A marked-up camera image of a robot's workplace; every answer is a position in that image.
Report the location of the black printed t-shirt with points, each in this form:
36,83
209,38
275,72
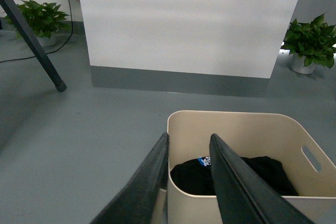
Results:
195,177

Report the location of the dark grey rack leg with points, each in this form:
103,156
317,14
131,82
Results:
15,15

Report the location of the beige plastic laundry hamper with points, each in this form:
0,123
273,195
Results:
260,134

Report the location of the left green potted plant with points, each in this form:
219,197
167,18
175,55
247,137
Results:
45,20

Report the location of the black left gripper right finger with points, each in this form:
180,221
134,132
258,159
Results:
242,195

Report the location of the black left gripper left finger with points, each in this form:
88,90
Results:
136,201

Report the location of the right green potted plant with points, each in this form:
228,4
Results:
310,44

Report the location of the green potted plant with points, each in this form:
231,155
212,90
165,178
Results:
310,44
45,20

